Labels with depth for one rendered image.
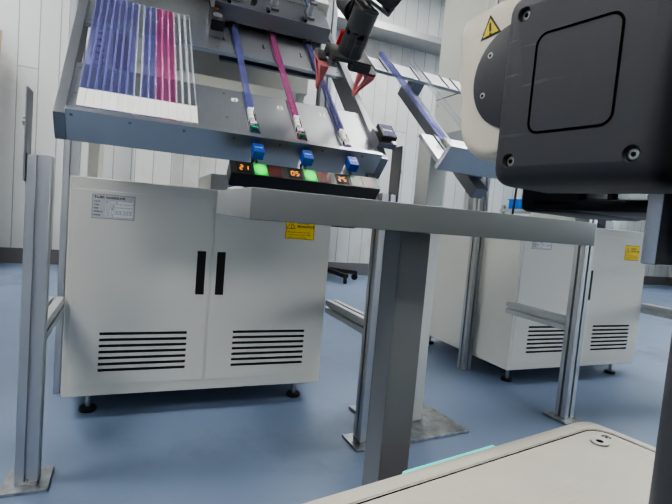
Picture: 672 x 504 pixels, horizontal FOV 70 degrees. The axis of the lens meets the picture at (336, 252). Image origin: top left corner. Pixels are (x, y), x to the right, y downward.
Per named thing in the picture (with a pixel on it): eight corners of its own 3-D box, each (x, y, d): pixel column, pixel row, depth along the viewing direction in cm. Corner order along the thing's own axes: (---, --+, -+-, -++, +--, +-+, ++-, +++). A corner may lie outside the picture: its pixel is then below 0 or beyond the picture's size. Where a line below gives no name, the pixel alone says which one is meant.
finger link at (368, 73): (331, 84, 119) (344, 48, 113) (357, 90, 122) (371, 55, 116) (337, 99, 115) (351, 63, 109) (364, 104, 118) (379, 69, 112)
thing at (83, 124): (371, 178, 118) (383, 155, 113) (66, 140, 92) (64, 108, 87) (370, 175, 119) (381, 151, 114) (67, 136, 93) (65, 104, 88)
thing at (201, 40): (337, 91, 142) (342, 76, 138) (85, 41, 116) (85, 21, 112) (315, 37, 162) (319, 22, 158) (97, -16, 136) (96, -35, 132)
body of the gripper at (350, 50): (323, 49, 112) (334, 17, 107) (362, 59, 116) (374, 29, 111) (329, 63, 108) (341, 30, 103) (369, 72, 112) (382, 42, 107)
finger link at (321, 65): (304, 78, 117) (317, 41, 110) (331, 84, 119) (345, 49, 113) (310, 93, 112) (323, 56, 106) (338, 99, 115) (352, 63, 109)
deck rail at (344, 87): (378, 179, 119) (388, 159, 115) (371, 178, 118) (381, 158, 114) (320, 39, 163) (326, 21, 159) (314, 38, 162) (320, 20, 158)
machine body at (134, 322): (317, 401, 149) (334, 201, 145) (58, 421, 121) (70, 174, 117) (264, 344, 209) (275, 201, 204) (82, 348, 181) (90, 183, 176)
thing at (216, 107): (374, 166, 117) (379, 156, 115) (66, 125, 91) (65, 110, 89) (355, 120, 129) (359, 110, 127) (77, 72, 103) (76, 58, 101)
